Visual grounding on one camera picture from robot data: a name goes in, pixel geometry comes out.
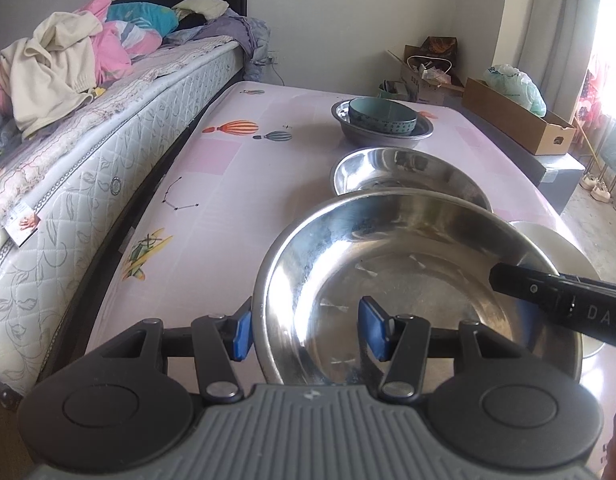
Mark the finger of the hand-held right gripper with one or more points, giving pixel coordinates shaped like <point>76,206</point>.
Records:
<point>523,282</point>

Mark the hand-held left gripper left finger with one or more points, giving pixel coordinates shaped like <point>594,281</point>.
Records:
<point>243,332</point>

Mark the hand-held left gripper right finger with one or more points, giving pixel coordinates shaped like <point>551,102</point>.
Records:
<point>371,330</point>

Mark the large shiny steel bowl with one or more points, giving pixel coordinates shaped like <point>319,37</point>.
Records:
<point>413,250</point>

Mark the dark stainless steel bowl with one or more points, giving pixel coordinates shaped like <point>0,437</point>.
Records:
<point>373,137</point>

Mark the teal ceramic bowl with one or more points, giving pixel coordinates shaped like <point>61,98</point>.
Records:
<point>383,117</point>

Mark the white plate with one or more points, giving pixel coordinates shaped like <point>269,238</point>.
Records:
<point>563,245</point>

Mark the grey cabinet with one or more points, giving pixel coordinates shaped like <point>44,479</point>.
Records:
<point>553,180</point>

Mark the white slipper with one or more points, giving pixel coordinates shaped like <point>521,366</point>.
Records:
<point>603,192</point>
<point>590,182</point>

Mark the pink printed tablecloth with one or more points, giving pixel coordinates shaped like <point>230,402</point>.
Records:
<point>238,185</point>

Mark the wooden stick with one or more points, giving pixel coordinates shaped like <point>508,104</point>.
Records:
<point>590,147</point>

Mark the medium shiny steel bowl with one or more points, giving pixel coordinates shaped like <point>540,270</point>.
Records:
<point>388,170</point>

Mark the long cardboard box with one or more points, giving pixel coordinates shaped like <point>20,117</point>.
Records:
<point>513,110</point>

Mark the white plastic bag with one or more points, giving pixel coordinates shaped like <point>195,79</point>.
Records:
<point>518,85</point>

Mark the white quilted mattress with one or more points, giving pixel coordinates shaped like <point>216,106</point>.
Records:
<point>113,170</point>

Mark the red patterned cloth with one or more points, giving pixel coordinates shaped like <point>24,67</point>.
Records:
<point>595,85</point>

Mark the open cardboard box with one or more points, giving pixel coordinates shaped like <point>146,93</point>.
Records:
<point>428,92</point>

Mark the mattress label tag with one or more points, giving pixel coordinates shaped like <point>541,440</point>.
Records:
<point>22,227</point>

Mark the brown paper bag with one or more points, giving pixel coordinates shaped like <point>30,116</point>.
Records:
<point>440,45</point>

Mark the white curtain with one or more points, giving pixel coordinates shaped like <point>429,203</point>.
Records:
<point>548,20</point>

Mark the purple bed sheet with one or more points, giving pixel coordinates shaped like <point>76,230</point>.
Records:
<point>238,35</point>

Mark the pile of clothes and bedding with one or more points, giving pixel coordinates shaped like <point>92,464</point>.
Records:
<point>115,50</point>

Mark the black garment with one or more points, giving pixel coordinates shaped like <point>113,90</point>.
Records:
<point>192,21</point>

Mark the cream garment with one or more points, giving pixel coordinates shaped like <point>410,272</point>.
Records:
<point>48,75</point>

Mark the white pillow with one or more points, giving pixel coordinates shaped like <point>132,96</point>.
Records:
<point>203,5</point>

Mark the wall socket with plug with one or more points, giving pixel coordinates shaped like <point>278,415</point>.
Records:
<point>273,58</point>

